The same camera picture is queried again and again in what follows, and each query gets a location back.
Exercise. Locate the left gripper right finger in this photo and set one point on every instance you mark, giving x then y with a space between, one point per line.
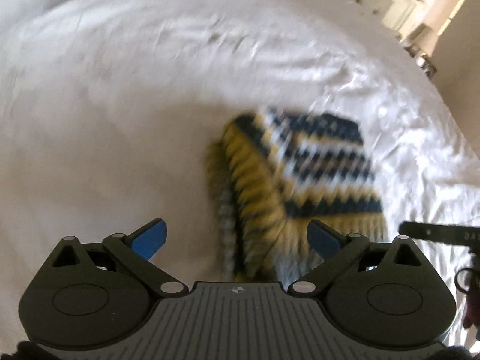
324 240

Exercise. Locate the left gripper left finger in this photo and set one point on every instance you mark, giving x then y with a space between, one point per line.
149 239

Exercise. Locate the navy yellow patterned knit sweater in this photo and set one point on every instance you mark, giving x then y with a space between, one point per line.
271 173

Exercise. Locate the white bed duvet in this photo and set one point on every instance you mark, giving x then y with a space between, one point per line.
108 108

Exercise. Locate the white bedside table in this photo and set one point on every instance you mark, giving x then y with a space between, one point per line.
420 45

